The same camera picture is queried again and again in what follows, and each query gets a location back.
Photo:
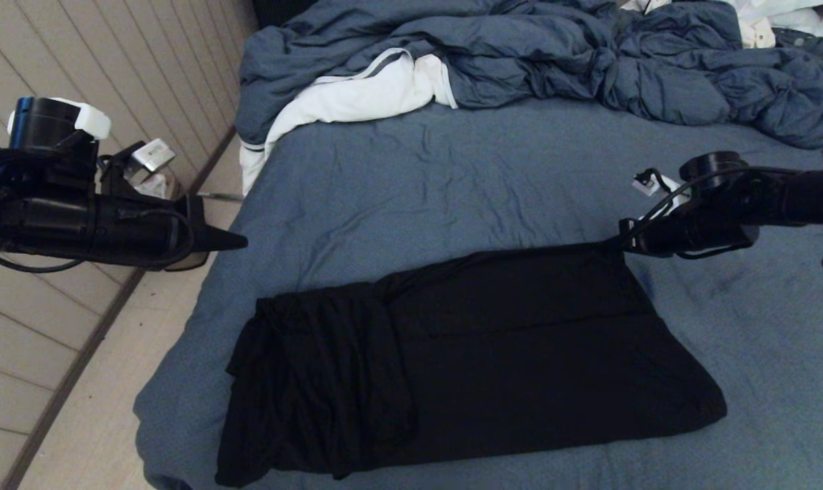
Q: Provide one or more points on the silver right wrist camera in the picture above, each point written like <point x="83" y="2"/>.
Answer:
<point x="660" y="187"/>

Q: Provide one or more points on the crumpled blue duvet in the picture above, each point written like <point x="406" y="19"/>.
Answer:
<point x="554" y="54"/>

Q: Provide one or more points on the black moon print t-shirt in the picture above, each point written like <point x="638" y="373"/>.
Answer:
<point x="486" y="374"/>

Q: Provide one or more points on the blue bed sheet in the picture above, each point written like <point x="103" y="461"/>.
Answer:
<point x="520" y="190"/>

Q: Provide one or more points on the white pillow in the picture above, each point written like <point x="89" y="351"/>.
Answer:
<point x="792" y="20"/>

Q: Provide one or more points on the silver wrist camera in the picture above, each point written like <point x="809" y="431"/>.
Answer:
<point x="152" y="155"/>
<point x="660" y="187"/>

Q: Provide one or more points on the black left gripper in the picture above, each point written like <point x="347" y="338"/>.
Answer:
<point x="92" y="228"/>

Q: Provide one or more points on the brown trash bin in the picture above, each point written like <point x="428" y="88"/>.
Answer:
<point x="180" y="224"/>

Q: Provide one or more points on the white garment with grey stripe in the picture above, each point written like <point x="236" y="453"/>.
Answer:
<point x="357" y="99"/>

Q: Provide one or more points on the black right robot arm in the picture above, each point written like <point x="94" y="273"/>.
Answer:
<point x="785" y="194"/>

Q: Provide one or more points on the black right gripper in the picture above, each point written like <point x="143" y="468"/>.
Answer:
<point x="697" y="235"/>

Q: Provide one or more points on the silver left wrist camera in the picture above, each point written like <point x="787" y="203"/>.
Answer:
<point x="152" y="155"/>

